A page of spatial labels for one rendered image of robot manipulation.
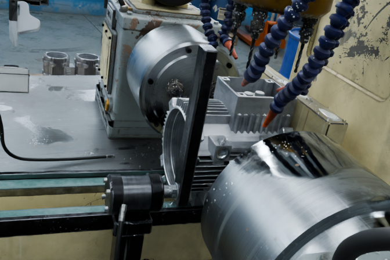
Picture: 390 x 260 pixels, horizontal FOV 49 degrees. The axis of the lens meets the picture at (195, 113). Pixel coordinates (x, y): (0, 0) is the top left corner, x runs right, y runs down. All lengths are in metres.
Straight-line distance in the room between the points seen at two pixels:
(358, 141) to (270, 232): 0.41
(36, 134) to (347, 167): 0.92
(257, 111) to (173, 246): 0.30
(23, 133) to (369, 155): 0.89
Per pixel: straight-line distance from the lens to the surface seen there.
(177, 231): 0.83
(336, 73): 0.92
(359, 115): 0.86
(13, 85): 0.94
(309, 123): 0.77
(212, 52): 0.58
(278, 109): 0.66
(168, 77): 0.97
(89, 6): 6.51
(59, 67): 3.37
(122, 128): 1.25
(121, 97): 1.21
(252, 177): 0.54
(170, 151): 0.88
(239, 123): 0.77
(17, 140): 1.24
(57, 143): 1.23
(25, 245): 0.79
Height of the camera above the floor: 1.39
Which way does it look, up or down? 23 degrees down
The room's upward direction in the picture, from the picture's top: 11 degrees clockwise
